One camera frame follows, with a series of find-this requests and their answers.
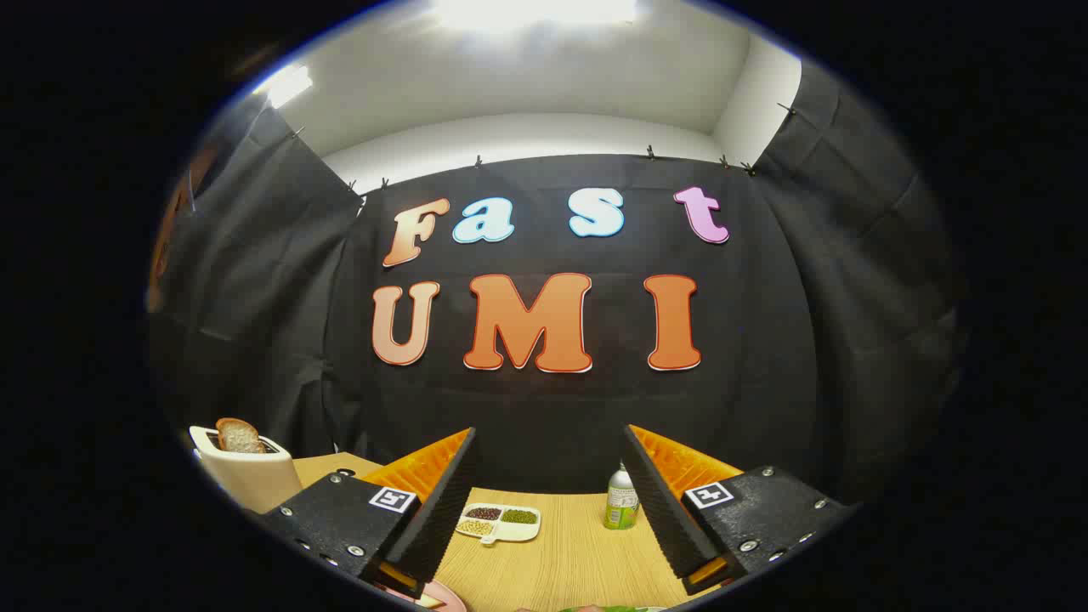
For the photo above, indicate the pink round plate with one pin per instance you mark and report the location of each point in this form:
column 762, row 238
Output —
column 446, row 599

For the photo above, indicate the green label drink bottle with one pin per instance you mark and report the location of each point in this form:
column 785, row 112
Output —
column 619, row 506

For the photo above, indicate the white divided dish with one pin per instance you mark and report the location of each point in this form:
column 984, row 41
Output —
column 514, row 532

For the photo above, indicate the cream white toaster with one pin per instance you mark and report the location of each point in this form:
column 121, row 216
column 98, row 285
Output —
column 255, row 480

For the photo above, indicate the pile of dark red beans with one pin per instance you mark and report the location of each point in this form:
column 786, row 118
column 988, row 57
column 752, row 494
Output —
column 484, row 513

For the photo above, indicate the ceiling light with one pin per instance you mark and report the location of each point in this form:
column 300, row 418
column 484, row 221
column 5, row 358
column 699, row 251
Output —
column 287, row 85
column 535, row 10

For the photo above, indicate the green lettuce leaf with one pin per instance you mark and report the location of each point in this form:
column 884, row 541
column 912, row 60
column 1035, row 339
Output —
column 599, row 609

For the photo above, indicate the toasted bread slice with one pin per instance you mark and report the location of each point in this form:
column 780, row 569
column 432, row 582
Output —
column 238, row 436

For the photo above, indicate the pile of green mung beans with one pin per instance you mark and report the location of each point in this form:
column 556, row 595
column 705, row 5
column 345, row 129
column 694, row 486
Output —
column 518, row 516

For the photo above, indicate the pile of yellow soybeans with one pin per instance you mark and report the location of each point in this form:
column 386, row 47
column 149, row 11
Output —
column 474, row 527

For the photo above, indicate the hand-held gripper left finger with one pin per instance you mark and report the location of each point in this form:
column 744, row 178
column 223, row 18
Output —
column 442, row 501

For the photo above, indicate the black backdrop cloth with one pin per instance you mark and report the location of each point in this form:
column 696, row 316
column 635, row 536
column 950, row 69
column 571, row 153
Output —
column 552, row 408

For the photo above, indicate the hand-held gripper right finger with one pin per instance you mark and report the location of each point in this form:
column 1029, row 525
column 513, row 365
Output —
column 659, row 501

